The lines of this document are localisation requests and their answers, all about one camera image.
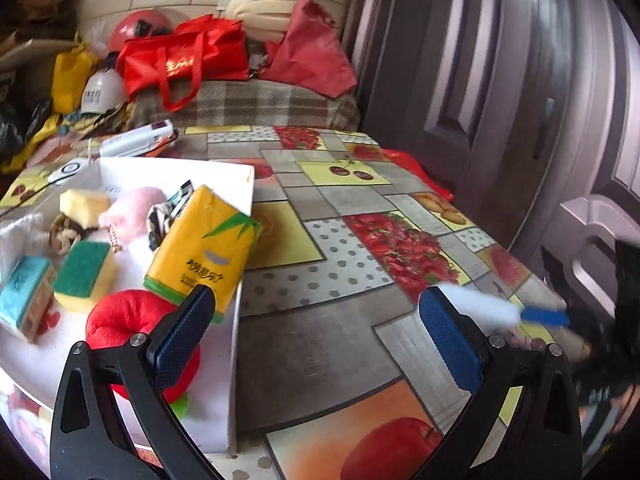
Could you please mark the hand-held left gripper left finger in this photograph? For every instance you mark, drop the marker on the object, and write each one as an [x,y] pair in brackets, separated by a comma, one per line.
[182,345]

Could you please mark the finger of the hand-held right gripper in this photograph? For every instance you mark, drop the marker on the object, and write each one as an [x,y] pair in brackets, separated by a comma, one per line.
[545,317]

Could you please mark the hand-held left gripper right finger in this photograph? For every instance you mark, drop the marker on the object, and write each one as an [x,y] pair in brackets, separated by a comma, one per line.
[450,340]

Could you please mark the white melamine sponge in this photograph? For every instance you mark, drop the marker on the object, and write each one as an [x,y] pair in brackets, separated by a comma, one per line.
[480,305]

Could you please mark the white cardboard tray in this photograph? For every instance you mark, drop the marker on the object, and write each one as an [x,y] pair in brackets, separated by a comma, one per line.
[215,385]

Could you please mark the red plush apple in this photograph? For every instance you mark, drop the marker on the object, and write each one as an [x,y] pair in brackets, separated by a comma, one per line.
[120,315]

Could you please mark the yellow tissue pack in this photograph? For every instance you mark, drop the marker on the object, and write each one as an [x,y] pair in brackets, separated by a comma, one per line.
[200,245]

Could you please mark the green yellow scrub sponge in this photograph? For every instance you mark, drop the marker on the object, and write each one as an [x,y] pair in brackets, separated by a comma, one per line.
[82,270]

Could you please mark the black white striped cloth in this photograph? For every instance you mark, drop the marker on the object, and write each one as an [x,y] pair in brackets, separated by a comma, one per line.
[162,220]

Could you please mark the pink plush toy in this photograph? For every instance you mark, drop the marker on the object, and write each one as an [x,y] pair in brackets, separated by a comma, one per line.
[135,210]

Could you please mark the brown patterned scrunchie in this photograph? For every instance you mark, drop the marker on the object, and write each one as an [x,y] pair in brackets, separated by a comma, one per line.
[65,237]

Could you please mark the plain yellow sponge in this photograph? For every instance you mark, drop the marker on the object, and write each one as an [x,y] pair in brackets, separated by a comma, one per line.
[82,205]

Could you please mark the white fluffy cloth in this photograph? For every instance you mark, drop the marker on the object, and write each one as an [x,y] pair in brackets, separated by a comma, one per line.
[25,235]

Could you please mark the fruit print tablecloth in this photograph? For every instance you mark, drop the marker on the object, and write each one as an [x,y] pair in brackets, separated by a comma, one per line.
[350,335]

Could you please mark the grey plastic chair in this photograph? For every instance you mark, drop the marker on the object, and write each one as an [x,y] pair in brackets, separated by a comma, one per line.
[580,220]

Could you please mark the white round charger device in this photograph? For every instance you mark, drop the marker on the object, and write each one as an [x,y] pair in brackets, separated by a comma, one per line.
[70,167]

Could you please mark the white power bank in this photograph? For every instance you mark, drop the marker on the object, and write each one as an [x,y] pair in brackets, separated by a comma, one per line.
[135,140]

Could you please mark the plaid blanket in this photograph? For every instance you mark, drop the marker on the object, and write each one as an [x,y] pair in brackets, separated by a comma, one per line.
[260,105]

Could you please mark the yellow plastic sheet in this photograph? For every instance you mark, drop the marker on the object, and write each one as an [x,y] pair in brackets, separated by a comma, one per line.
[40,132]

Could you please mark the white helmet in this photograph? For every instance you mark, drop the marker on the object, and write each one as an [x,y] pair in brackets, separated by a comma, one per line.
[100,92]

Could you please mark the dark panelled door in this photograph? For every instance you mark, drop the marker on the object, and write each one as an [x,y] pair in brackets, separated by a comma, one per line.
[475,60]

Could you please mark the black plastic bag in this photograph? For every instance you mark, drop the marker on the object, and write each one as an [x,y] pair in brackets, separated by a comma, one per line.
[10,130]

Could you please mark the shiny red tote bag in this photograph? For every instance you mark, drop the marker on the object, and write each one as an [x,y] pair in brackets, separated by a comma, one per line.
[175,60]

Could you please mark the yellow shopping bag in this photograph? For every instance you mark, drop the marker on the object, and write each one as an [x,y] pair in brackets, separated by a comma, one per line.
[70,75]

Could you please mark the red cloth bag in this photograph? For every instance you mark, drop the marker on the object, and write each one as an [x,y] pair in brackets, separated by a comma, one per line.
[310,55]

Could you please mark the pink helmet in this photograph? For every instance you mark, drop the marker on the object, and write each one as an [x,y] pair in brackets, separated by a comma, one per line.
[130,25]

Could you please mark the brown cardboard pile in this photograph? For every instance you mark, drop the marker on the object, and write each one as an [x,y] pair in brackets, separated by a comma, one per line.
[30,47]

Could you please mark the cream foam pieces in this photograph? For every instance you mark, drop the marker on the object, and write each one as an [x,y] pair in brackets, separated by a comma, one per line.
[260,7]

